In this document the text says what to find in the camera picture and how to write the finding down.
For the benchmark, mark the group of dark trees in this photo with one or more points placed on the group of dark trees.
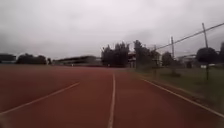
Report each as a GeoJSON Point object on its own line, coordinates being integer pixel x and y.
{"type": "Point", "coordinates": [115, 56]}

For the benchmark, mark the building behind trees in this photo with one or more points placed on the building behind trees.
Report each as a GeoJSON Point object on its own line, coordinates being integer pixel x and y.
{"type": "Point", "coordinates": [131, 60]}

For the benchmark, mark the low long building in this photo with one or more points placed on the low long building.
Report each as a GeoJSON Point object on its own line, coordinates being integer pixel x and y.
{"type": "Point", "coordinates": [78, 60]}

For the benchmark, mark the dark bushes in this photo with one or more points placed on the dark bushes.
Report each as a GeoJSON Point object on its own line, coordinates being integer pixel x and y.
{"type": "Point", "coordinates": [30, 59]}

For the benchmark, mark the dark round tree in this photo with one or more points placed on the dark round tree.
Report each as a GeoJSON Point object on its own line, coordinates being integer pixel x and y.
{"type": "Point", "coordinates": [206, 55]}

